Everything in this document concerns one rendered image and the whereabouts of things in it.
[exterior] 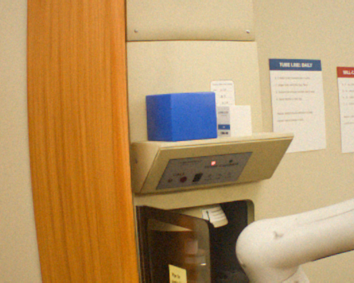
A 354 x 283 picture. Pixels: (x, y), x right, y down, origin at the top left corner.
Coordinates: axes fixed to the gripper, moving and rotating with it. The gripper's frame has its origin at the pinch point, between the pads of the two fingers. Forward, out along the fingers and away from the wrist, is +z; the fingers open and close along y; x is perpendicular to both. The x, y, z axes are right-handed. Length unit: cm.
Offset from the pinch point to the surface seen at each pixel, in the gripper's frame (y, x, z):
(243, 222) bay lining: -11.7, -11.8, -2.8
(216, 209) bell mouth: -4.4, -15.5, -3.2
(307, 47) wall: -67, -54, 37
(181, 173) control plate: 9.3, -24.9, -12.8
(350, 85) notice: -84, -42, 36
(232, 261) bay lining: -11.7, -2.1, 1.6
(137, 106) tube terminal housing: 14.8, -38.1, -6.6
